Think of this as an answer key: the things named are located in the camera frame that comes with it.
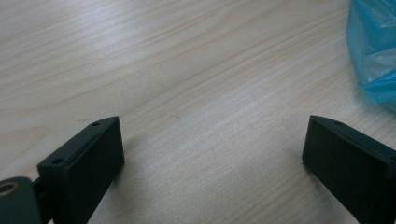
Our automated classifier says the blue plastic trash bag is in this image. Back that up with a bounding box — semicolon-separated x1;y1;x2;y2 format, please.
346;0;396;106

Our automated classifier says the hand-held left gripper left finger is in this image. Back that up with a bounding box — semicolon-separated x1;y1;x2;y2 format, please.
36;116;125;224

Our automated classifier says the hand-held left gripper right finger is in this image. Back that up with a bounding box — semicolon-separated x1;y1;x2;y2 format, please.
302;115;396;224

